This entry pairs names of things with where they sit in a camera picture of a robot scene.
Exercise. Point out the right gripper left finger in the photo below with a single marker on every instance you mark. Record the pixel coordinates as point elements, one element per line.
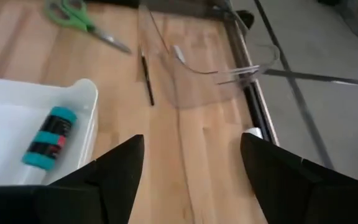
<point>120,174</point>

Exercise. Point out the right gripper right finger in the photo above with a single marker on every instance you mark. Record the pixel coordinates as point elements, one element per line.
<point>275,174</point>

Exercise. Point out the teal paint bottle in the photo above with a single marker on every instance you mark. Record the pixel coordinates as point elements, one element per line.
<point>50,137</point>

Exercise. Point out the thin dark paintbrush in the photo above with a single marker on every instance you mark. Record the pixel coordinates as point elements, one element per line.
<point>147,77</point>

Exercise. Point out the clear acrylic holder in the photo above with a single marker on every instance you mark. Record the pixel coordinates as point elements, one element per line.
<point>197,90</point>

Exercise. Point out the white plastic bin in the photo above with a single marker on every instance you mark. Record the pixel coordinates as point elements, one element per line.
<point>5,130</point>

